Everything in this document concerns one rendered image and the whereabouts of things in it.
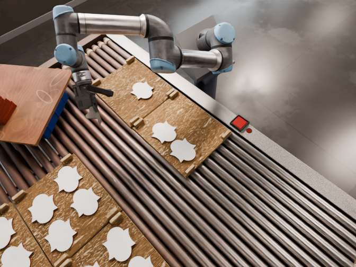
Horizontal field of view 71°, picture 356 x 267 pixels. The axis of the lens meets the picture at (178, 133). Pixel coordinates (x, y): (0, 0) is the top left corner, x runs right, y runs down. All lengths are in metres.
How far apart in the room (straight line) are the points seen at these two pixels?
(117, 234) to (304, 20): 3.32
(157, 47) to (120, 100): 0.49
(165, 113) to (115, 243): 0.70
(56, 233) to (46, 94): 0.74
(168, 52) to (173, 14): 2.58
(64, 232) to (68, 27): 0.86
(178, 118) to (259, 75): 1.70
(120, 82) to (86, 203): 0.75
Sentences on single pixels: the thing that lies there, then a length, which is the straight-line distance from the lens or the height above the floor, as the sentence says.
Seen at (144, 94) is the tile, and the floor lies 0.95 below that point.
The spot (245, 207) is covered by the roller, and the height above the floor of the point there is 0.92.
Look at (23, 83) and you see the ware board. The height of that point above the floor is 1.04.
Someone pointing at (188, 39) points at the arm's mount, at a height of 1.07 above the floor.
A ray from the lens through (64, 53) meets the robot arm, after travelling 1.07.
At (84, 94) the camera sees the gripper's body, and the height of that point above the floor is 1.25.
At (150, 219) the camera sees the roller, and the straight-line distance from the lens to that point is 1.20.
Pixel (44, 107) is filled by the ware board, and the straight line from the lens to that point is 1.53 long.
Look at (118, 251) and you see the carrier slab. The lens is 1.19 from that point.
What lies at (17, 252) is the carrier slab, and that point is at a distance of 1.37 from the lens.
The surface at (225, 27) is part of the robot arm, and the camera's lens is 1.47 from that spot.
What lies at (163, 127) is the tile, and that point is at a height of 0.95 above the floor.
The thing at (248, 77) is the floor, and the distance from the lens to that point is 2.88.
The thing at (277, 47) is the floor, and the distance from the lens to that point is 3.29.
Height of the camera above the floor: 2.08
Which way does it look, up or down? 60 degrees down
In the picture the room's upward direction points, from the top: 7 degrees counter-clockwise
